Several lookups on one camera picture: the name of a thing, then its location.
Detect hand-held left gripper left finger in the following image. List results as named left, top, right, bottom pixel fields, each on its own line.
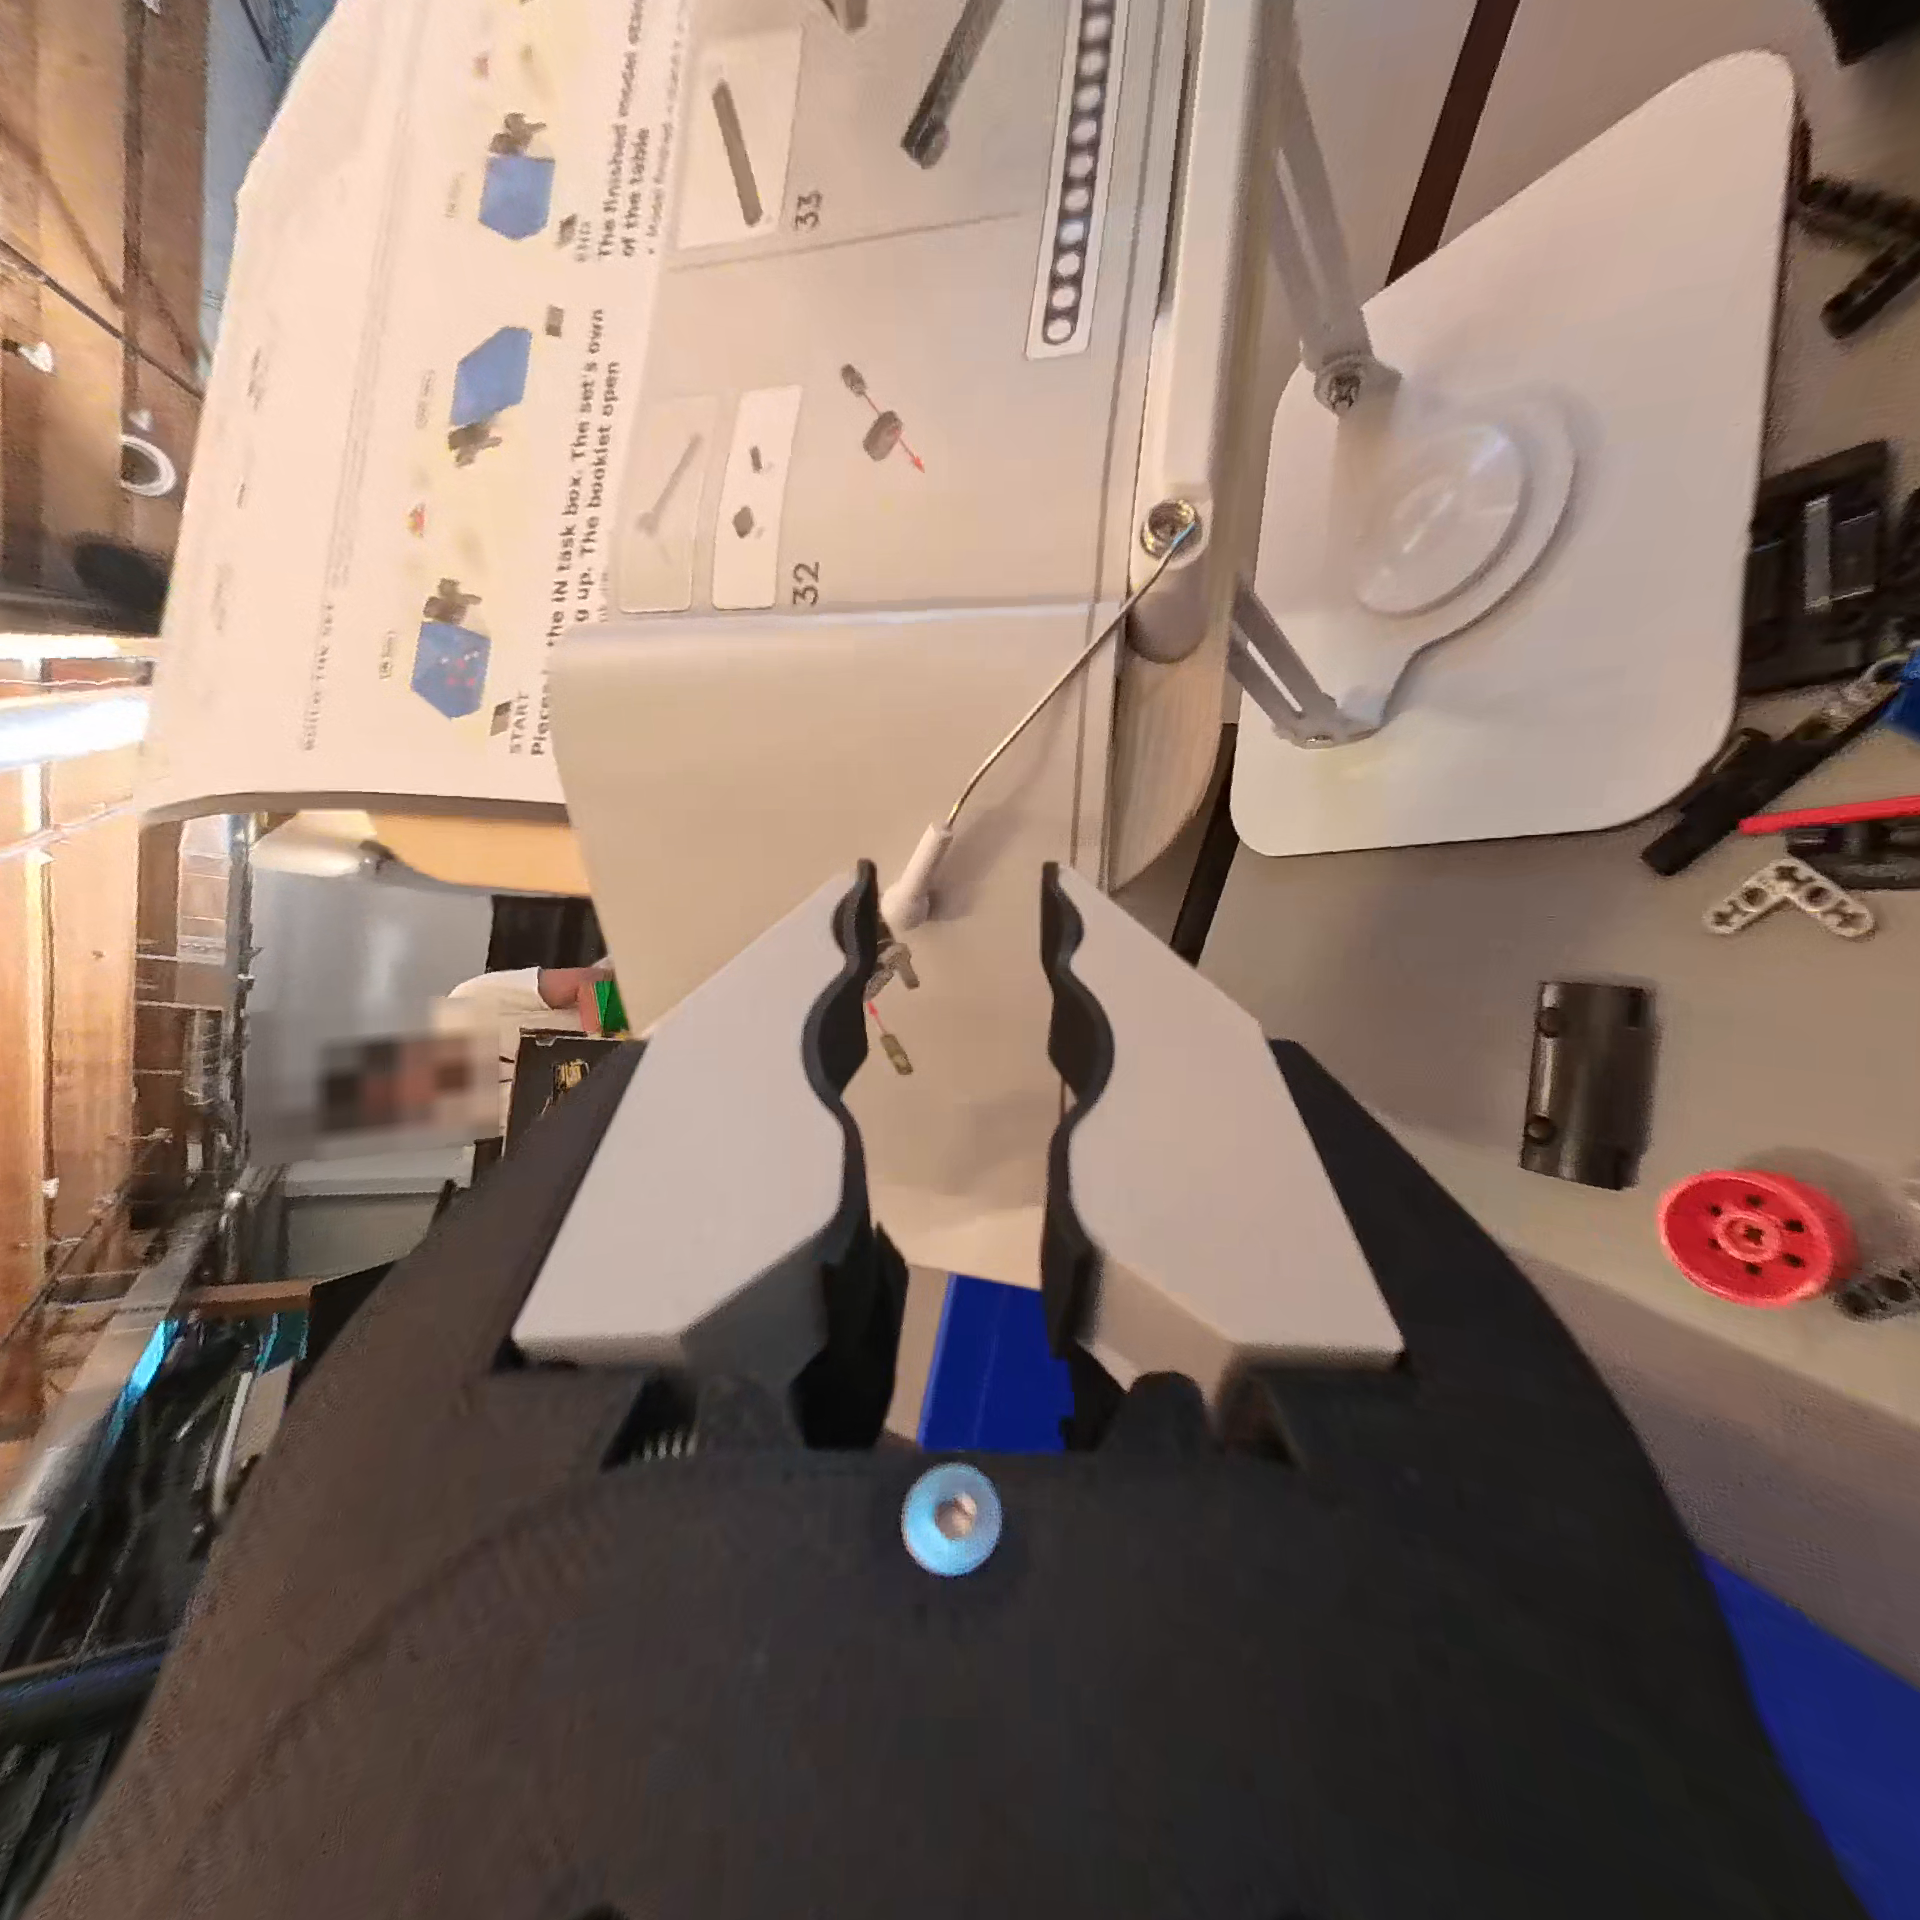
left=509, top=860, right=912, bottom=1450

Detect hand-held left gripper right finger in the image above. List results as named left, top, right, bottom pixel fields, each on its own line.
left=1039, top=861, right=1408, bottom=1445

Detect metal wire page holder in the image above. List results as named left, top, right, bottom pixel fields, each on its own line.
left=878, top=503, right=1201, bottom=933

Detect grey desk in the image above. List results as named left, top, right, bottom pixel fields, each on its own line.
left=1183, top=0, right=1920, bottom=1666

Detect printed task sheet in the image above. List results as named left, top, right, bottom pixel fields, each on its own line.
left=135, top=0, right=710, bottom=823

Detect red wheel rim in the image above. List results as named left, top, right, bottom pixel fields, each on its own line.
left=1657, top=1171, right=1860, bottom=1311

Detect grey thin angled liftarm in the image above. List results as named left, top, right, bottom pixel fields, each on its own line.
left=1703, top=855, right=1881, bottom=945

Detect white booklet stand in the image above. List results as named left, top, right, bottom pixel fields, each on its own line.
left=1101, top=0, right=1804, bottom=889

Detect open instruction booklet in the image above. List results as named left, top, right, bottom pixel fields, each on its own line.
left=545, top=0, right=1205, bottom=1279

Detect blue storage bin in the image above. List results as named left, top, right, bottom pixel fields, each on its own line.
left=913, top=1270, right=1920, bottom=1920

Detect black angled beam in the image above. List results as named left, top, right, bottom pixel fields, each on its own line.
left=1792, top=172, right=1920, bottom=341

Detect black rectangular frame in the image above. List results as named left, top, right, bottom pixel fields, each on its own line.
left=1740, top=441, right=1901, bottom=697

